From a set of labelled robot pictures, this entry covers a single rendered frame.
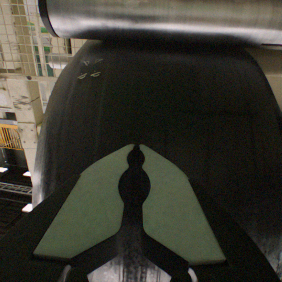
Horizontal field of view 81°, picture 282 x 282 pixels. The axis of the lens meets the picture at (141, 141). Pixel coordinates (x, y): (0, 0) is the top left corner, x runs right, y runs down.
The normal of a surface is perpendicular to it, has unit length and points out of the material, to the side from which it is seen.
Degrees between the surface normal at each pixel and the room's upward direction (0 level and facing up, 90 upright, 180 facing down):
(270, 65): 90
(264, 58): 90
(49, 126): 117
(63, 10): 84
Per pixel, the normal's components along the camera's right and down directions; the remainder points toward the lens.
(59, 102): -0.65, -0.29
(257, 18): 0.00, 0.36
